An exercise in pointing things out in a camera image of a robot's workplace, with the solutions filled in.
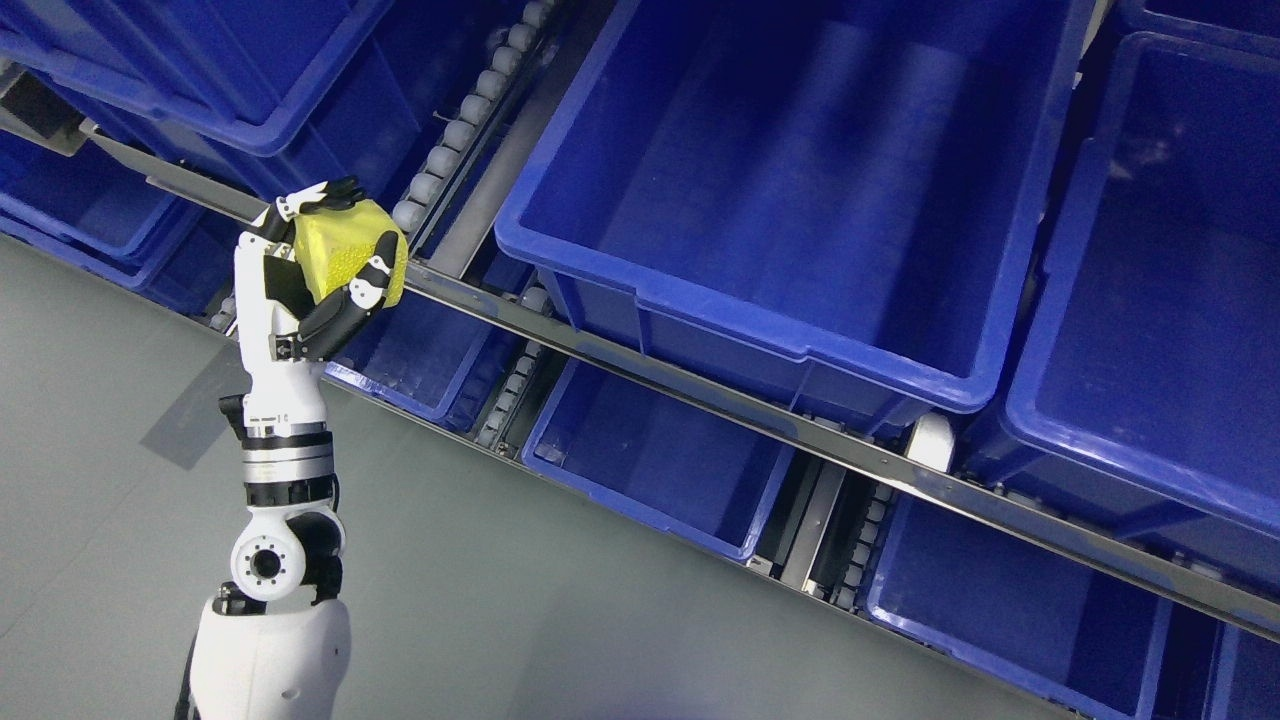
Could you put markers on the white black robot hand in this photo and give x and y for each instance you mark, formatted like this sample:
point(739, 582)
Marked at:
point(285, 339)

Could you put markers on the yellow foam block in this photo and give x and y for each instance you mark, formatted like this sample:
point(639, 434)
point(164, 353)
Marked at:
point(331, 246)

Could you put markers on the metal shelf rack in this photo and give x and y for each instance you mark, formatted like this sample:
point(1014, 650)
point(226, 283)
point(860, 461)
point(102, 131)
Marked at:
point(471, 60)

